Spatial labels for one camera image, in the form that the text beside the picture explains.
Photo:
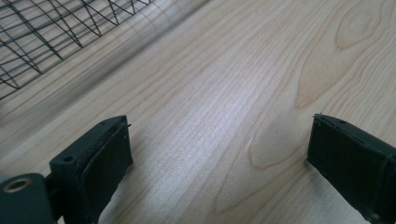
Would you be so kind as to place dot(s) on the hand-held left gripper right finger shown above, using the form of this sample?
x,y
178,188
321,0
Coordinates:
x,y
351,161

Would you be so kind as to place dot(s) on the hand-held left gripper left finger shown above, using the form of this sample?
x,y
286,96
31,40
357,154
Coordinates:
x,y
102,165

